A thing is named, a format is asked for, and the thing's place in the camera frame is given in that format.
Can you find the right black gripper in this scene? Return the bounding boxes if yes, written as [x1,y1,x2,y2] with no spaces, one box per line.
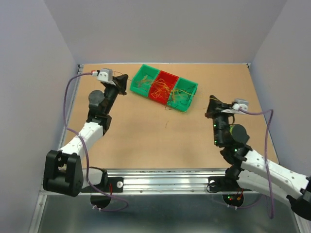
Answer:
[206,95,237,146]

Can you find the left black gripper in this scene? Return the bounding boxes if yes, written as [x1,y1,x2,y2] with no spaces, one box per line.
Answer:
[103,74,127,115]

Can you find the orange wire bundle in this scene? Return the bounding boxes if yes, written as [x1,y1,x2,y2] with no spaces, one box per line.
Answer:
[132,75,195,110]

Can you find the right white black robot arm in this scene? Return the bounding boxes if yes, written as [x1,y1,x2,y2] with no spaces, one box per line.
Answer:
[205,95,311,220]

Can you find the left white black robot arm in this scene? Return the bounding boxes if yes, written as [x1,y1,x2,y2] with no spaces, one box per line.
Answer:
[43,69,128,197]

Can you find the left green plastic bin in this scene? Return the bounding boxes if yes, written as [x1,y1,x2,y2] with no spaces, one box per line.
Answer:
[130,64,160,97]

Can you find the green plastic bin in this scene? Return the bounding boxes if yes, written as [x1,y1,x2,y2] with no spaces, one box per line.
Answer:
[130,64,160,97]
[166,77,198,112]

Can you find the right green plastic bin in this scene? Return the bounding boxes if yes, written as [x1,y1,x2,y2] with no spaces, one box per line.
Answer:
[166,77,198,112]

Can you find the red plastic bin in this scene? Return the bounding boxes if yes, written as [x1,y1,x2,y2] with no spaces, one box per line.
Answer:
[148,70,179,105]

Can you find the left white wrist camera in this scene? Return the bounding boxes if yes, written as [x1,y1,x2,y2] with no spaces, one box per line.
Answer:
[97,68,113,83]

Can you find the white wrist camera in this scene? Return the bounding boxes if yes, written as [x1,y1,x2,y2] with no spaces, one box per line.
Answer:
[232,99,249,112]
[97,68,113,83]

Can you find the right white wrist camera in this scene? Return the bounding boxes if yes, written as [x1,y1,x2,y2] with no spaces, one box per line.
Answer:
[232,99,249,112]

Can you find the dark wires in right bin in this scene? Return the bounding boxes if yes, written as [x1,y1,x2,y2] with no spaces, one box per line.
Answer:
[169,84,196,109]

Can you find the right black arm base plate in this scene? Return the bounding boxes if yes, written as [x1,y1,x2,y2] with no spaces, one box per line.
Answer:
[204,176,251,193]

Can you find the aluminium mounting rail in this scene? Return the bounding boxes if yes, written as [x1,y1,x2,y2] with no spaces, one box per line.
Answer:
[80,169,226,195]

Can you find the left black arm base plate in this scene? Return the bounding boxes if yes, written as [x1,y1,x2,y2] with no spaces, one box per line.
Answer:
[95,177,124,194]

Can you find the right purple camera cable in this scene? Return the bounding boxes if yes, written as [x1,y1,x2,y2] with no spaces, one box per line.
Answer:
[227,108,276,219]

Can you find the purple camera cable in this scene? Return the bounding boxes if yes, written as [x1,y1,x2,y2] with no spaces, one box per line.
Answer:
[227,108,276,219]
[62,70,129,212]

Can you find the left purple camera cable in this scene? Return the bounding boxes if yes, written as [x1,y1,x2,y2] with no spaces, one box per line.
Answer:
[62,70,129,212]

